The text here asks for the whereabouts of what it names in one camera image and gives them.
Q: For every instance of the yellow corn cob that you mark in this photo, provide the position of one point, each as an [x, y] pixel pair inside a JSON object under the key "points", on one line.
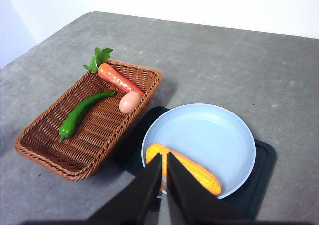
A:
{"points": [[199, 175]]}

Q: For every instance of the black rectangular tray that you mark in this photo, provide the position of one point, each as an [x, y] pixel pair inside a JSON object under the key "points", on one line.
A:
{"points": [[259, 180]]}

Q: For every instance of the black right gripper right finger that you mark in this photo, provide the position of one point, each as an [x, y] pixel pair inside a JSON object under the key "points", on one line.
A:
{"points": [[189, 200]]}

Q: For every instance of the brown wicker basket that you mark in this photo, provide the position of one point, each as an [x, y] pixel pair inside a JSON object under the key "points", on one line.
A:
{"points": [[99, 135]]}

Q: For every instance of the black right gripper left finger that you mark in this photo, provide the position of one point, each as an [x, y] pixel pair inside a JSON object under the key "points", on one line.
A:
{"points": [[139, 197]]}

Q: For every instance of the pale brown egg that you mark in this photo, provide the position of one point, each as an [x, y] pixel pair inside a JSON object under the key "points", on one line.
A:
{"points": [[128, 103]]}

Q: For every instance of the green chili pepper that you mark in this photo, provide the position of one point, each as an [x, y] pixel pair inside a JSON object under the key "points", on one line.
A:
{"points": [[79, 113]]}

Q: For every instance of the orange carrot with green leaves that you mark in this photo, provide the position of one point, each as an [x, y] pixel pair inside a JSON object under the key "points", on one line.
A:
{"points": [[117, 79]]}

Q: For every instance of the blue round plate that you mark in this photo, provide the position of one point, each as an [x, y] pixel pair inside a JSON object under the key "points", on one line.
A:
{"points": [[204, 140]]}

